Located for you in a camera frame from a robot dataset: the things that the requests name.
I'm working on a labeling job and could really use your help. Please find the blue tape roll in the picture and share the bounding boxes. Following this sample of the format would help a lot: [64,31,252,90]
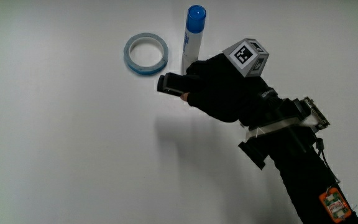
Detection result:
[123,32,170,76]

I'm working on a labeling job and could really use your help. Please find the black cable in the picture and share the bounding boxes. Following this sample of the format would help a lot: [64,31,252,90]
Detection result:
[314,137,342,184]

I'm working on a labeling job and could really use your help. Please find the blue-capped white glue stick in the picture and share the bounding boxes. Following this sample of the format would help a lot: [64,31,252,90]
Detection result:
[181,4,208,70]

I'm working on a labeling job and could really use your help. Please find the orange sensor module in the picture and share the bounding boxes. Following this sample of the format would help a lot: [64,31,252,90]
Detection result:
[318,186,353,224]

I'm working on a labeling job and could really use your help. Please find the wrist circuit board module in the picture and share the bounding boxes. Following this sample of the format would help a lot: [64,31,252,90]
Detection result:
[300,96,331,131]

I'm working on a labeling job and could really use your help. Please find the person's right hand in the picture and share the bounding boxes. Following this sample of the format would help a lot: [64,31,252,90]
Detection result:
[180,38,283,126]

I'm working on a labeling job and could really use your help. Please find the black stapler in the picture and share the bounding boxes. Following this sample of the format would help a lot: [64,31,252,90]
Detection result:
[157,72,200,97]

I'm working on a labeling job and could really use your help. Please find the black wrist mount block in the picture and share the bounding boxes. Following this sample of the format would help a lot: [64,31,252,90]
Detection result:
[237,139,267,171]

